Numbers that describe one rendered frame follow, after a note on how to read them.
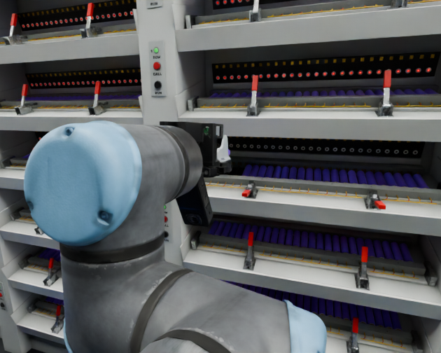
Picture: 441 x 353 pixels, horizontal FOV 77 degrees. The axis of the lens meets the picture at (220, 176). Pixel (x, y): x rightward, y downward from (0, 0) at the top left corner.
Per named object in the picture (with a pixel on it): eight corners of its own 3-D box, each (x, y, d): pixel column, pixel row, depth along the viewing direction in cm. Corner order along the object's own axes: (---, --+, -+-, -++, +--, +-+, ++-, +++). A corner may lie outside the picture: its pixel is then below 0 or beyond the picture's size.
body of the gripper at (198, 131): (226, 124, 45) (199, 121, 34) (225, 176, 47) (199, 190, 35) (183, 123, 47) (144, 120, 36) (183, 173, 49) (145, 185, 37)
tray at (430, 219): (458, 239, 56) (475, 199, 51) (182, 208, 73) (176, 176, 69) (425, 187, 72) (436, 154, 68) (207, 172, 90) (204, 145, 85)
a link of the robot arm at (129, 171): (17, 247, 22) (3, 116, 20) (118, 206, 33) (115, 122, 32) (119, 267, 19) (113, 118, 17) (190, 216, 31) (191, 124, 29)
